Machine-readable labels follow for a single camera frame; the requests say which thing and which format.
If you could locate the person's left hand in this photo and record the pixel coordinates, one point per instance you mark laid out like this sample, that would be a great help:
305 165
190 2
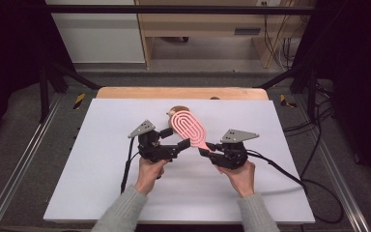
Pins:
149 175

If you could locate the white board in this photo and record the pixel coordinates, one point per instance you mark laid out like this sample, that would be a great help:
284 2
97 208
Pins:
83 180

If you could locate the yellow black striped tape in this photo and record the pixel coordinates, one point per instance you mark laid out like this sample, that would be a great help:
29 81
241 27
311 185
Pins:
285 101
79 101

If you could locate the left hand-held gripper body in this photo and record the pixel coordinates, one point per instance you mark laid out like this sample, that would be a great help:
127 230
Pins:
153 150

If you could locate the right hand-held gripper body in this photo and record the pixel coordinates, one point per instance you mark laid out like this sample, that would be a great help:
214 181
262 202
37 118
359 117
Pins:
233 156

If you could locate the light wooden desk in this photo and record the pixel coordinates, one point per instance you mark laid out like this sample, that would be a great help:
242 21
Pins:
203 22

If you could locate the aluminium rail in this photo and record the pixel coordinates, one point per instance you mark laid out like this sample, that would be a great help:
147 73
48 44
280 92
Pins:
338 180
22 161

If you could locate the person's right hand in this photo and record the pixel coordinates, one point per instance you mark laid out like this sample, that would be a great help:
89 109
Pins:
243 180

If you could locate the white cabinet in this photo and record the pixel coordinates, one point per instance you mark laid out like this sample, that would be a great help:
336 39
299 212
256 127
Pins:
99 35

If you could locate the black curtain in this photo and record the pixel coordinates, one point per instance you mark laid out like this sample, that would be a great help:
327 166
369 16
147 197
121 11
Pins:
9 58
360 80

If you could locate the pink hairbrush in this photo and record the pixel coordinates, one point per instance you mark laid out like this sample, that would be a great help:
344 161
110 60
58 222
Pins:
188 127

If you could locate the wooden table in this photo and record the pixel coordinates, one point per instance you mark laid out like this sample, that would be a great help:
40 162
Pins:
174 92

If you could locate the black metal stand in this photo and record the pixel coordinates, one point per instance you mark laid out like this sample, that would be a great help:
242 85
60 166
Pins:
44 96
310 93

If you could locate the brown cup with small figure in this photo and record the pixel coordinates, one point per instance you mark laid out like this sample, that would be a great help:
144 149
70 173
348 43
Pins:
177 108

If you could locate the black horizontal bar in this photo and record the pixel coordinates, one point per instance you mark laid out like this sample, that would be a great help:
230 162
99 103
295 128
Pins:
174 9

